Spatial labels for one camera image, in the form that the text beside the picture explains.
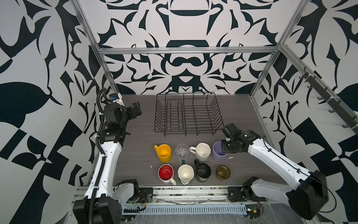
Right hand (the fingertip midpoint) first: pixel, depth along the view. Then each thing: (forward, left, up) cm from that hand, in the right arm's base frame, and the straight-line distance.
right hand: (223, 146), depth 82 cm
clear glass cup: (+1, +24, -8) cm, 25 cm away
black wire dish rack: (+29, +19, -7) cm, 36 cm away
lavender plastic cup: (-6, +5, +2) cm, 8 cm away
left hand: (+15, +52, +22) cm, 58 cm away
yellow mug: (-1, +35, -7) cm, 36 cm away
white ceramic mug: (0, +12, -6) cm, 13 cm away
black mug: (-12, +12, -9) cm, 19 cm away
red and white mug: (-13, +34, -7) cm, 37 cm away
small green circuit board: (-30, -11, -11) cm, 34 cm away
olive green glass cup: (-12, +1, -9) cm, 15 cm away
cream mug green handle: (-12, +22, -7) cm, 26 cm away
